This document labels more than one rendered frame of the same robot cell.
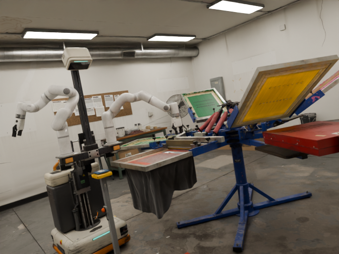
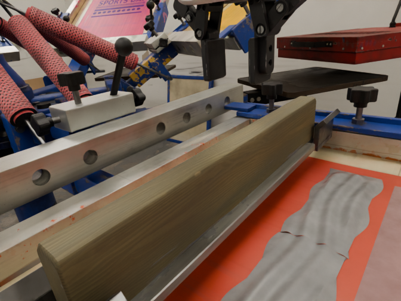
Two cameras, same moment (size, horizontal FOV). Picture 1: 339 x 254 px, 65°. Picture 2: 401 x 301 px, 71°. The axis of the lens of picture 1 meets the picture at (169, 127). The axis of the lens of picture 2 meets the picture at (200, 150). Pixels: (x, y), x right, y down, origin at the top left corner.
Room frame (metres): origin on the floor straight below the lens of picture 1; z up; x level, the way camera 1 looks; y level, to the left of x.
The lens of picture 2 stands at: (2.63, 0.19, 1.17)
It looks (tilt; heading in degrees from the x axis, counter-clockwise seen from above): 23 degrees down; 259
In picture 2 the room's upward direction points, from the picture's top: 5 degrees counter-clockwise
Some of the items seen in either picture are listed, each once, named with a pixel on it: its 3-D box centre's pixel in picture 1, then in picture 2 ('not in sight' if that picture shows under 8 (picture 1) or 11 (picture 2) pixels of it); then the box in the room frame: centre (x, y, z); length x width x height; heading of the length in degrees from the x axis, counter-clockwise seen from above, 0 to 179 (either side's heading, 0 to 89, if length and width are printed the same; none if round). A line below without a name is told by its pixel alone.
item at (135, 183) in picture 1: (141, 189); not in sight; (2.22, 0.33, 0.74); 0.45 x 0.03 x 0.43; 38
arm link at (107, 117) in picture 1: (107, 119); not in sight; (2.56, 0.58, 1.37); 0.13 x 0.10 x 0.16; 179
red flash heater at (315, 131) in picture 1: (320, 135); (366, 42); (1.64, -0.93, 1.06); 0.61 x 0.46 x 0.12; 8
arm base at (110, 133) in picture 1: (109, 135); not in sight; (2.56, 0.59, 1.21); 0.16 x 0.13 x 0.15; 40
